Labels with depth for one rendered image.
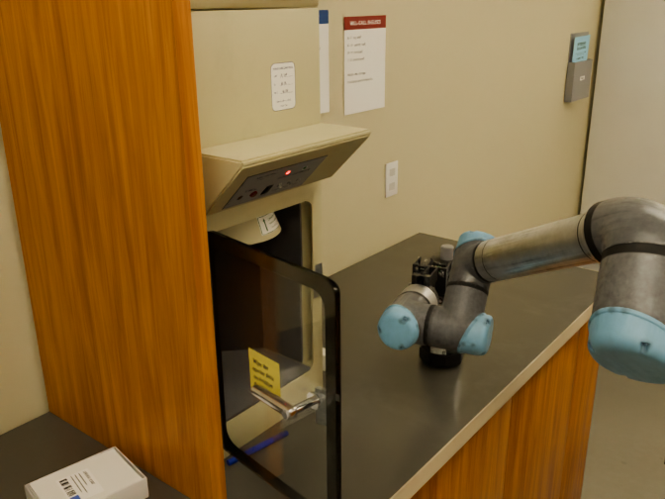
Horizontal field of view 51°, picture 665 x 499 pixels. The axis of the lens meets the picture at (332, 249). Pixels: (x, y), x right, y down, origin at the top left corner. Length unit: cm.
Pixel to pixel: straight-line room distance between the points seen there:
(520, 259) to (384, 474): 44
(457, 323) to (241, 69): 56
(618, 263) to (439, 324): 40
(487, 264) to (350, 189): 101
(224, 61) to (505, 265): 56
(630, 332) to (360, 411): 69
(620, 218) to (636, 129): 299
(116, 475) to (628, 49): 330
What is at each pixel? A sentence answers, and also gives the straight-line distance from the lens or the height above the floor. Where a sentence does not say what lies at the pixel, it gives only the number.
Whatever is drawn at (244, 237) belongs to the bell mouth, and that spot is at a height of 133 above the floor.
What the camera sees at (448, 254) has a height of 120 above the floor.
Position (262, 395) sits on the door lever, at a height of 121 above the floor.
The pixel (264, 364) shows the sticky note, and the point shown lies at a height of 121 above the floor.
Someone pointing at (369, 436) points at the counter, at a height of 94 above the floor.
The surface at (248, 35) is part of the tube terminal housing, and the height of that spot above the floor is 167.
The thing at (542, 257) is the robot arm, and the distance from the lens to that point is 111.
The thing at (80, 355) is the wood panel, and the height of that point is 112.
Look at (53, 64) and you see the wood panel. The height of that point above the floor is 163.
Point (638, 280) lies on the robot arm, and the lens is 93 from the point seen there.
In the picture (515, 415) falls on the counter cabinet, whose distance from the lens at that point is 176.
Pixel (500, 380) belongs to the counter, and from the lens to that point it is 158.
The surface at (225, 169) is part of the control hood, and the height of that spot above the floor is 149.
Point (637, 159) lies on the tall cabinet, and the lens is 399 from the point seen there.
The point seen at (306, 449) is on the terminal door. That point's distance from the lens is 105.
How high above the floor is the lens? 172
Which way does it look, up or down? 20 degrees down
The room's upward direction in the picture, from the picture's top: 1 degrees counter-clockwise
